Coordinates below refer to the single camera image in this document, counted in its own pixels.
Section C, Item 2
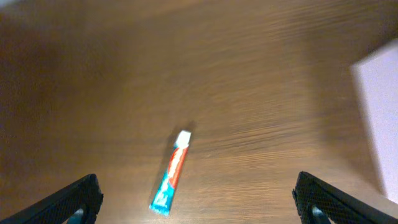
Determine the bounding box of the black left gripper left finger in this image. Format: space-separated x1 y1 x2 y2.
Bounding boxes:
1 174 103 224

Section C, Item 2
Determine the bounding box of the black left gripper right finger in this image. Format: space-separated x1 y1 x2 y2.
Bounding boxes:
292 171 397 224

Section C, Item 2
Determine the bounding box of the Colgate toothpaste tube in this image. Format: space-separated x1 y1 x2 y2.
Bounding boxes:
149 130 192 216

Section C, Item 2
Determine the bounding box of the white cardboard box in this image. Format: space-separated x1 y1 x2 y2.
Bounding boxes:
351 39 397 203

